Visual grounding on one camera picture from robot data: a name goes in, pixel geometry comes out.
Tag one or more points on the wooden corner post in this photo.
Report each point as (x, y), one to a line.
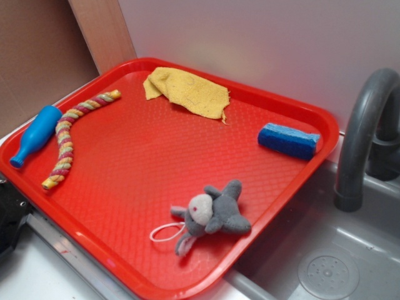
(105, 32)

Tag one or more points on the gray plush toy animal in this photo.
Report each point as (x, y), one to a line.
(208, 213)

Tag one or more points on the yellow cloth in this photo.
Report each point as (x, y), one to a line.
(198, 95)

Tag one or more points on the red plastic tray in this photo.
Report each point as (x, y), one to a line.
(135, 158)

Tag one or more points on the gray plastic faucet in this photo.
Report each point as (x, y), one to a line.
(371, 141)

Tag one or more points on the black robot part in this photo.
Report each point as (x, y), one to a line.
(14, 212)

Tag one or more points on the blue sponge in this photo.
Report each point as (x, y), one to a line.
(288, 141)

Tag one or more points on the blue plastic bottle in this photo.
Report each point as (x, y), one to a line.
(37, 134)

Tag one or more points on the gray plastic sink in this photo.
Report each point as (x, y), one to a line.
(312, 250)

